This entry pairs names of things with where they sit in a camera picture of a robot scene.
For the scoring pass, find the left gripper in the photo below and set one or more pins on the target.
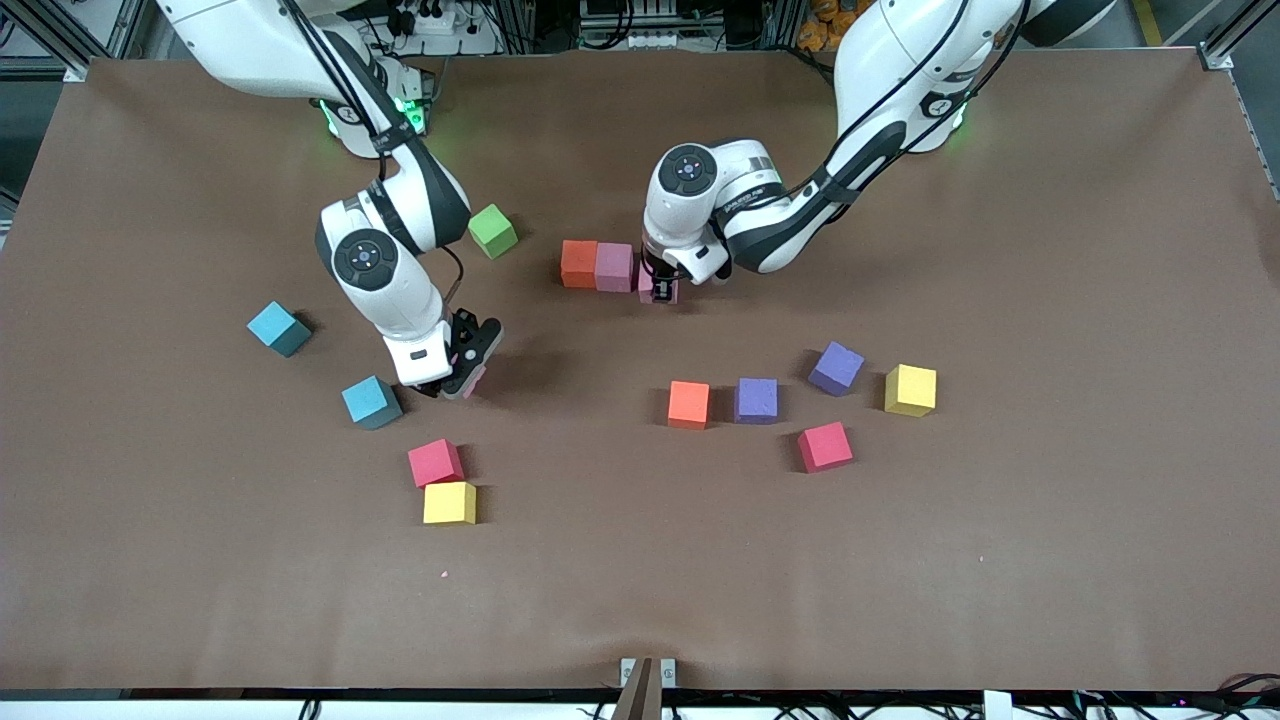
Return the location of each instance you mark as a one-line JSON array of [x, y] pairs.
[[657, 273]]

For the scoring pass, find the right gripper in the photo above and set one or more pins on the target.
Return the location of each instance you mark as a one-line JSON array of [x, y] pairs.
[[431, 389]]

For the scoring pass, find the pink foam block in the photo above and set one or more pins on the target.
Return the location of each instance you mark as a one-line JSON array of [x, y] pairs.
[[477, 384], [615, 268], [645, 293]]

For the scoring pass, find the orange foam block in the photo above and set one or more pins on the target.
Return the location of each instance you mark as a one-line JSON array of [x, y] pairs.
[[689, 404], [579, 264]]

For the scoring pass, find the red foam block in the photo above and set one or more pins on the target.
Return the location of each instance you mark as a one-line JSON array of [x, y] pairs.
[[825, 446], [435, 463]]

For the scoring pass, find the purple foam block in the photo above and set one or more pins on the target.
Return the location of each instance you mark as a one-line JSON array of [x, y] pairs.
[[756, 400], [836, 368]]

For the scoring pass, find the yellow foam block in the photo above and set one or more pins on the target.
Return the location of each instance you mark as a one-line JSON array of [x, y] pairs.
[[910, 390], [449, 503]]

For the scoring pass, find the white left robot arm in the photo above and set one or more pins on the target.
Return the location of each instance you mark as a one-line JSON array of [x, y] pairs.
[[690, 170]]

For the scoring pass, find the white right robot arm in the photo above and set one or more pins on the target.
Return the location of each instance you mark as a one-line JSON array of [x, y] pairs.
[[365, 258]]

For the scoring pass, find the blue foam block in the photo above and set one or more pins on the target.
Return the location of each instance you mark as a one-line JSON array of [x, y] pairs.
[[279, 328], [371, 402]]

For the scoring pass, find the green foam block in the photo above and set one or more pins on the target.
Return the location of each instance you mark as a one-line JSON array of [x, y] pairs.
[[492, 231]]

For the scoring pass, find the white electrical box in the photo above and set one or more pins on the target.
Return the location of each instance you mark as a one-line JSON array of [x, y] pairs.
[[640, 40]]

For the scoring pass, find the brown table cover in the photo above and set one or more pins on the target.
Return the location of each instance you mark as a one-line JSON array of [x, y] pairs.
[[600, 600]]

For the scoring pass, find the bag of orange items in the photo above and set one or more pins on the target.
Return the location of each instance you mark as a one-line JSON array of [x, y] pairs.
[[822, 25]]

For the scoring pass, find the white power strip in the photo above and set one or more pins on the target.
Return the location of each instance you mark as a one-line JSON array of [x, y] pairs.
[[430, 20]]

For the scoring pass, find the metal table edge bracket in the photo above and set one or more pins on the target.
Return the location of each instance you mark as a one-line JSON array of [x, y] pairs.
[[645, 690]]

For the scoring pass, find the aluminium frame rail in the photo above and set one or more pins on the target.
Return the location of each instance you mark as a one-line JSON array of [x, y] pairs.
[[50, 66], [1240, 28]]

